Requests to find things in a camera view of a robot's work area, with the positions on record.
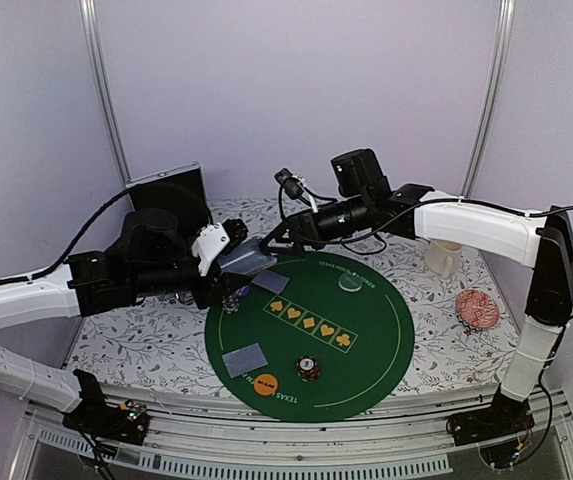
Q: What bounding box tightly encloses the orange big blind button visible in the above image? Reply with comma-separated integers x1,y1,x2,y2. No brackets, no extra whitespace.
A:
253,373,279,397

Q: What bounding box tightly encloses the left aluminium frame post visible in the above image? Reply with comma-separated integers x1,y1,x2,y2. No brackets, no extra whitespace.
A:
79,0,131,185

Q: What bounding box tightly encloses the round green poker mat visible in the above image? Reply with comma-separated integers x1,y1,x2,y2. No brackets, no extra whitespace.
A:
205,252,415,423

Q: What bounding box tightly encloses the dealt card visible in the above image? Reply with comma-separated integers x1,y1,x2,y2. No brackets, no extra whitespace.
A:
251,270,290,294
222,343,269,378

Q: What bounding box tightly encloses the blue poker chip stack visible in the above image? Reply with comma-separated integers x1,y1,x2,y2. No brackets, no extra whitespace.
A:
222,294,240,315

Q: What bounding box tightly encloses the red patterned small bowl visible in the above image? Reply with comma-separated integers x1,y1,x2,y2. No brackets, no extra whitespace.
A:
455,290,500,331

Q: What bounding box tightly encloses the right aluminium frame post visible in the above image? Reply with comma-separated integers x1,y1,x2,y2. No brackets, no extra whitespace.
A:
460,0,516,198

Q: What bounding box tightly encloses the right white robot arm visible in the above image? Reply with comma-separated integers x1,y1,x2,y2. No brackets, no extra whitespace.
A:
260,148,573,436

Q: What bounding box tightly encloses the red black poker chip stack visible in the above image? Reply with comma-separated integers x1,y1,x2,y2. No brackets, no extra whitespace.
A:
296,356,321,382

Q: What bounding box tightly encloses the floral patterned table cover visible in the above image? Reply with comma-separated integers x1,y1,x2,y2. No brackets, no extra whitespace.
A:
65,197,535,401

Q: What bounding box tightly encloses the purple small blind button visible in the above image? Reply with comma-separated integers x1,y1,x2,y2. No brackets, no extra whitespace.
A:
235,285,250,298

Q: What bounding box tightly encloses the aluminium poker chip case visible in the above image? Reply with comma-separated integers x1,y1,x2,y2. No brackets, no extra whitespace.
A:
126,162,211,235

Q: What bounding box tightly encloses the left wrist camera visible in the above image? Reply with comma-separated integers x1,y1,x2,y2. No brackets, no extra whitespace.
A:
191,219,248,277

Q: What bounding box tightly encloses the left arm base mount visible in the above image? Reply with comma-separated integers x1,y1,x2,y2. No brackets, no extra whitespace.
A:
62,399,150,446

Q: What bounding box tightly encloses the aluminium frame post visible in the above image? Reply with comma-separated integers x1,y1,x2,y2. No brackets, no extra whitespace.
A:
460,0,516,198
79,0,131,185

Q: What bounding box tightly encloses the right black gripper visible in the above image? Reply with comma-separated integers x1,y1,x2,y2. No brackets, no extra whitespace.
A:
259,193,371,257

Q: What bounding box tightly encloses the aluminium front rail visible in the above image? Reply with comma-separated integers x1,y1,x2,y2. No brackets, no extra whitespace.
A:
13,389,573,480

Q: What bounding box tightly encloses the cream ceramic mug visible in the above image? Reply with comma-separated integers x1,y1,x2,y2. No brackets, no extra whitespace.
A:
424,240,463,279

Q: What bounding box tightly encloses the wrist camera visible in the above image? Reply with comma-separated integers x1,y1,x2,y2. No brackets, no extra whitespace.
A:
274,168,319,216
191,219,248,277

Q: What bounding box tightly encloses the blue playing card deck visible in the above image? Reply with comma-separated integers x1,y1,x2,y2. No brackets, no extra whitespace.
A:
217,237,277,276

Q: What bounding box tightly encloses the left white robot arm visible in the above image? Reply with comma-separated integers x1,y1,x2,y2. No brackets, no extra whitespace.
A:
0,209,250,434

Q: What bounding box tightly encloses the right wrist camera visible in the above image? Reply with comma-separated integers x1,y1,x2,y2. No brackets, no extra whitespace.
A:
274,168,319,216

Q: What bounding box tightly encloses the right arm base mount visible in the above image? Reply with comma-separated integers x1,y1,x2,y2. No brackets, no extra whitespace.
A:
446,391,535,446

